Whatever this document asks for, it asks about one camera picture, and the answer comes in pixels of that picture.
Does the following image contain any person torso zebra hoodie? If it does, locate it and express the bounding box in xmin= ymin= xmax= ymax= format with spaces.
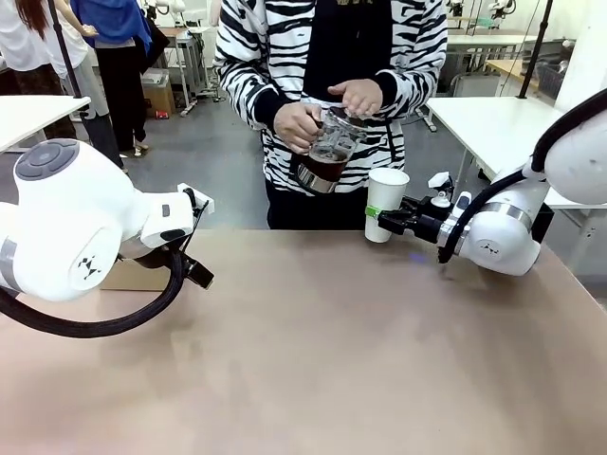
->
xmin=213 ymin=0 xmax=450 ymax=231

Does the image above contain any bystander in blue top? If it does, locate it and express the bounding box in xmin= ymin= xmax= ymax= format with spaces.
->
xmin=70 ymin=0 xmax=171 ymax=154

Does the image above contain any white background workbench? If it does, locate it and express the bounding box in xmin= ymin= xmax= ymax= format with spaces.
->
xmin=445 ymin=30 xmax=578 ymax=96

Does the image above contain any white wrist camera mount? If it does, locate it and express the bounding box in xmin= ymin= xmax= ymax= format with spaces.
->
xmin=177 ymin=183 xmax=215 ymax=215
xmin=428 ymin=171 xmax=471 ymax=210

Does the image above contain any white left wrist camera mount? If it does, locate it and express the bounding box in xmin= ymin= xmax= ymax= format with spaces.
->
xmin=177 ymin=183 xmax=215 ymax=215

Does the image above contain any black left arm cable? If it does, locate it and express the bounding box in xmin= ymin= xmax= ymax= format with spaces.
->
xmin=0 ymin=236 xmax=189 ymax=338

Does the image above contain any glass coffee pitcher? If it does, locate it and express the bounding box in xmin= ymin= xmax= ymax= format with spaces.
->
xmin=289 ymin=106 xmax=369 ymax=194

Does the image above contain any metal frame background table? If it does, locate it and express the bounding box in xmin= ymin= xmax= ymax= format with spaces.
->
xmin=158 ymin=26 xmax=214 ymax=115

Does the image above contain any tall white paper cup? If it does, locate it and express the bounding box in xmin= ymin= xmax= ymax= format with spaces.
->
xmin=363 ymin=169 xmax=411 ymax=245

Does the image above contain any wooden background table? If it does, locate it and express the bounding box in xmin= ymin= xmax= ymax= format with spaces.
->
xmin=484 ymin=59 xmax=542 ymax=96

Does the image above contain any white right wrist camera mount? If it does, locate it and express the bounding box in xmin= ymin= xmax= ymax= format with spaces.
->
xmin=428 ymin=171 xmax=471 ymax=210

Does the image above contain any large white side table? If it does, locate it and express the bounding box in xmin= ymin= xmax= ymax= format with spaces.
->
xmin=424 ymin=96 xmax=607 ymax=269

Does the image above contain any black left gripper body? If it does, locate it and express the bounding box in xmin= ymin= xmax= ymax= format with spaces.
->
xmin=116 ymin=231 xmax=191 ymax=271

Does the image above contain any person's right forearm zebra sleeve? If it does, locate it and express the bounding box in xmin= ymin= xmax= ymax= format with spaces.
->
xmin=213 ymin=51 xmax=298 ymax=130

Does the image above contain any black stand pole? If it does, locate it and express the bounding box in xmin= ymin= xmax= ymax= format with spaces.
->
xmin=46 ymin=0 xmax=86 ymax=113
xmin=516 ymin=0 xmax=556 ymax=100

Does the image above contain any grey wire basket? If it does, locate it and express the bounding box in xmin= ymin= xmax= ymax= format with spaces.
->
xmin=535 ymin=61 xmax=570 ymax=91

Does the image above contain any brown cardboard cup carrier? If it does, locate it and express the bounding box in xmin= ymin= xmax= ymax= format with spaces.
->
xmin=100 ymin=259 xmax=173 ymax=292

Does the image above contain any bystander in grey skirt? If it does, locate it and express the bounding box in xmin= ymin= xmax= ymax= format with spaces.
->
xmin=46 ymin=0 xmax=129 ymax=173

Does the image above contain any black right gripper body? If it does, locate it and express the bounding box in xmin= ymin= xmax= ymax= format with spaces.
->
xmin=402 ymin=196 xmax=450 ymax=246

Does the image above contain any brown cardboard box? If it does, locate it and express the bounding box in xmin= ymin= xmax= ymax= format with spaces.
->
xmin=140 ymin=68 xmax=176 ymax=119

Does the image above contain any person's right hand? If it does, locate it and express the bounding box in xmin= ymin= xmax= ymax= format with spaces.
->
xmin=273 ymin=100 xmax=327 ymax=155

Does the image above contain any person's left hand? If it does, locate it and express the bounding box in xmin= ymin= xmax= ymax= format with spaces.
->
xmin=326 ymin=79 xmax=385 ymax=119

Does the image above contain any person's left forearm zebra sleeve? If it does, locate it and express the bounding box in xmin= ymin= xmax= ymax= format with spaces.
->
xmin=374 ymin=56 xmax=450 ymax=118

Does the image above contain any bystander with long red hair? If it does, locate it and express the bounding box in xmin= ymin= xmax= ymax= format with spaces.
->
xmin=0 ymin=0 xmax=80 ymax=143

